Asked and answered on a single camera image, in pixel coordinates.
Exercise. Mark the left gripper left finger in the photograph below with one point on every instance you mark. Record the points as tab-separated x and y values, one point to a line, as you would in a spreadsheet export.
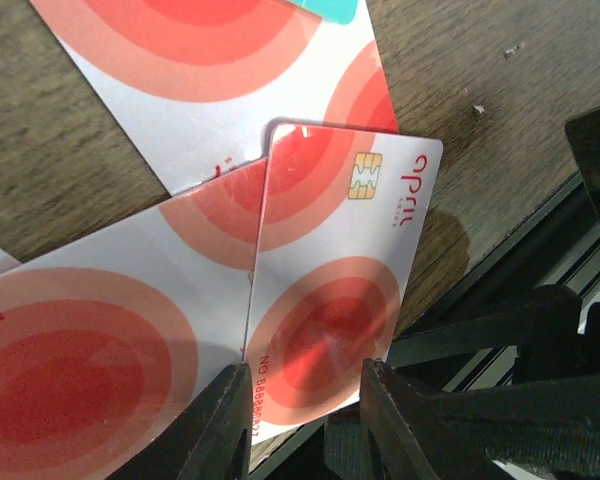
210	439

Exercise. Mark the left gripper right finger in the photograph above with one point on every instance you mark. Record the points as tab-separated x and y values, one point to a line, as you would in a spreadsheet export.
404	438

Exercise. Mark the white red circle card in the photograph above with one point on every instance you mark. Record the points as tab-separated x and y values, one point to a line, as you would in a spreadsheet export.
103	342
342	214
197	85

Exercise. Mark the teal VIP card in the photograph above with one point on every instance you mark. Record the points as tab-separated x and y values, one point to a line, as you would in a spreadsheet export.
341	12

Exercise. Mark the black front rail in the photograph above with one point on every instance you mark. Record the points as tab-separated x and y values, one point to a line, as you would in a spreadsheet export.
510	358

